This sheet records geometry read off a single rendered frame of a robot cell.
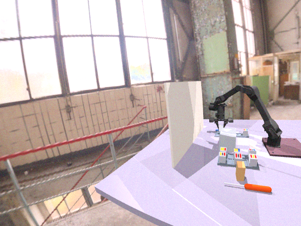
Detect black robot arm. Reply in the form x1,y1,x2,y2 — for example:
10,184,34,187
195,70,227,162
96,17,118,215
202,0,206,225
209,84,282,148

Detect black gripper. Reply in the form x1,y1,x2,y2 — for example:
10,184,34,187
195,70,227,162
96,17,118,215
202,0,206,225
209,112,233,129

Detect orange-handled screwdriver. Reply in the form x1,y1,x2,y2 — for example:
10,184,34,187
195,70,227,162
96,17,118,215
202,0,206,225
224,182,272,193

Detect beige flat panel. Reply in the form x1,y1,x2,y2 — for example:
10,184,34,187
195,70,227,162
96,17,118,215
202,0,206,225
164,81,204,168

